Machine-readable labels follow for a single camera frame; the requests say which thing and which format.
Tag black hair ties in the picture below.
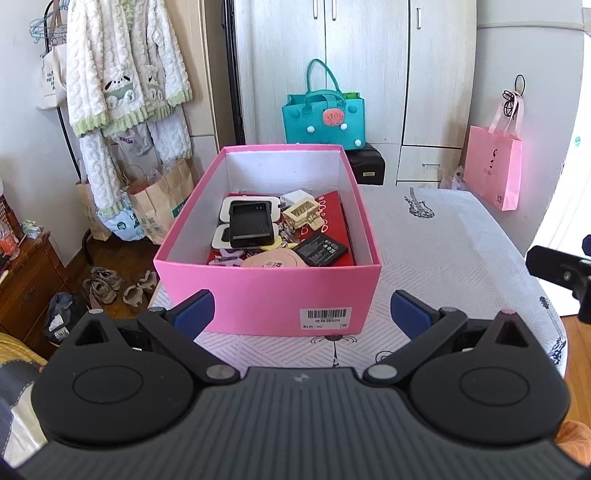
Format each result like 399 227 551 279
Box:
502 74 527 118

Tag black coat rack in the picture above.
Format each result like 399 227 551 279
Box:
55 106 105 254

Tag pink cardboard box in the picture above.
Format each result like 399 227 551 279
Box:
153 144 382 337

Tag yellow blanket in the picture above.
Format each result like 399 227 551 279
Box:
0 333 47 365

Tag white portable router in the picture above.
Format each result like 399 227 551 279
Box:
220 196 283 222
211 223 280 250

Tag small brown paper bag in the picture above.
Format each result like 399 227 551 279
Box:
75 178 112 241

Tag white fuzzy robe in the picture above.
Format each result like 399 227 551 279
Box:
65 0 194 217

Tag blue denim cloth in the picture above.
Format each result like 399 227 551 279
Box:
41 292 88 344

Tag green printed plastic bag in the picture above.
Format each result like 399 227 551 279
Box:
97 194 148 243

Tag large brown paper bag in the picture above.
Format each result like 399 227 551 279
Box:
124 159 197 245

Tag purple printed plastic bag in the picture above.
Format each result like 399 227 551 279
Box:
111 122 158 160

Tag round pink case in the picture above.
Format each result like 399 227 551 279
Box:
241 249 308 268

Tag black suitcase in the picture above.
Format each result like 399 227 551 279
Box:
344 143 386 186

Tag white wardrobe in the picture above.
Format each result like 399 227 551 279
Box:
233 0 478 188

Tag wooden cabinet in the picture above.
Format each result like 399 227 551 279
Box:
0 231 70 361

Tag beige hair claw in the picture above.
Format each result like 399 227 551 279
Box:
283 198 326 230

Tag black charger dock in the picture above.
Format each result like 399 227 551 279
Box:
228 199 274 249

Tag red snack packet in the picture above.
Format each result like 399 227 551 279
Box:
0 182 21 268

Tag black phone battery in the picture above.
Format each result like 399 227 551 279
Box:
293 231 349 268

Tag pink paper bag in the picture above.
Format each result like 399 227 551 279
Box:
463 90 525 212

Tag white tote bag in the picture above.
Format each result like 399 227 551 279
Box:
36 4 69 110

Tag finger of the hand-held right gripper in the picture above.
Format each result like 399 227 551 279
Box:
525 235 591 324

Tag teal felt handbag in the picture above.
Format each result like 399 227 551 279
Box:
283 58 365 149

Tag light blue clothes hanger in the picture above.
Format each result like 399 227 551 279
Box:
30 0 70 44

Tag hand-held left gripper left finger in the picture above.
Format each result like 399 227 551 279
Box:
69 288 241 384

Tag purple star hair clip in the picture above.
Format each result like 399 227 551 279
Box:
208 247 245 267

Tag grey sneaker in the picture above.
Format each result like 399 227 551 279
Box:
90 267 124 291
83 278 118 310

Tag clear plastic bag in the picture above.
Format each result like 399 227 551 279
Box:
438 165 472 191

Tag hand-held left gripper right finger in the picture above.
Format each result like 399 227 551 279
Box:
362 290 532 383

